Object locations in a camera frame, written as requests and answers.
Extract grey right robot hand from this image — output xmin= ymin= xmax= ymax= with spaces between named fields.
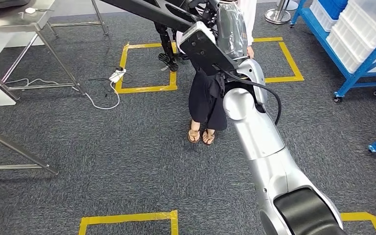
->
xmin=188 ymin=0 xmax=250 ymax=61

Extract black plastic plate frame part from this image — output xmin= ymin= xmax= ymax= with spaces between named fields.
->
xmin=100 ymin=0 xmax=209 ymax=33

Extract yellow floor tape square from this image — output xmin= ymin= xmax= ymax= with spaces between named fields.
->
xmin=78 ymin=210 xmax=179 ymax=235
xmin=253 ymin=36 xmax=305 ymax=84
xmin=339 ymin=212 xmax=376 ymax=235
xmin=115 ymin=41 xmax=179 ymax=95

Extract person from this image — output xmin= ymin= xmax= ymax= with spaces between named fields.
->
xmin=176 ymin=0 xmax=258 ymax=146

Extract white plastic bin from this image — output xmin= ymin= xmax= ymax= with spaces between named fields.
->
xmin=326 ymin=0 xmax=376 ymax=74
xmin=309 ymin=0 xmax=338 ymax=33

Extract blue plastic bin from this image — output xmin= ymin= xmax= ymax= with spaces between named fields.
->
xmin=317 ymin=0 xmax=350 ymax=21

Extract white power strip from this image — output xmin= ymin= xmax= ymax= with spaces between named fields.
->
xmin=109 ymin=68 xmax=127 ymax=84

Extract black bag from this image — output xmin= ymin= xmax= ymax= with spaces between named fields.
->
xmin=0 ymin=0 xmax=30 ymax=9

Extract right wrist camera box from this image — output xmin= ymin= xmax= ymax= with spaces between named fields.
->
xmin=178 ymin=21 xmax=239 ymax=77

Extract chrome stanchion post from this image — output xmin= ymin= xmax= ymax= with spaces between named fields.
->
xmin=264 ymin=0 xmax=300 ymax=25

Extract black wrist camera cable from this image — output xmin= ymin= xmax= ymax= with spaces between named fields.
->
xmin=211 ymin=64 xmax=283 ymax=126

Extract white power cable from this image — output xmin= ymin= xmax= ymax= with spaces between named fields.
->
xmin=4 ymin=77 xmax=121 ymax=111

